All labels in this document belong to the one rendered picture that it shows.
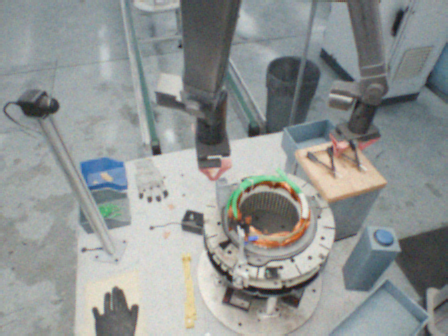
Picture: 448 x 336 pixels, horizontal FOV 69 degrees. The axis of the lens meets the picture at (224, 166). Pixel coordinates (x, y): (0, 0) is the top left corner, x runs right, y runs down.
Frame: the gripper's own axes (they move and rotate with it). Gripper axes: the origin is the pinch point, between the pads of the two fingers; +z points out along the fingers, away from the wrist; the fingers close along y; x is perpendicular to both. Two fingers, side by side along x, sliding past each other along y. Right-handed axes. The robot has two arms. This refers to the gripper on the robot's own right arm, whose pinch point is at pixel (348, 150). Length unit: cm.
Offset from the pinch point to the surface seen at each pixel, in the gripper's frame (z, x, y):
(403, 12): 33, -130, -139
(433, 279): 109, 21, -76
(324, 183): 2.5, 7.0, 11.5
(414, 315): 5.0, 44.1, 10.1
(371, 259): 10.3, 28.5, 8.0
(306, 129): 6.1, -18.0, 3.2
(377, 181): 2.7, 11.2, -3.2
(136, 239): 30, -10, 68
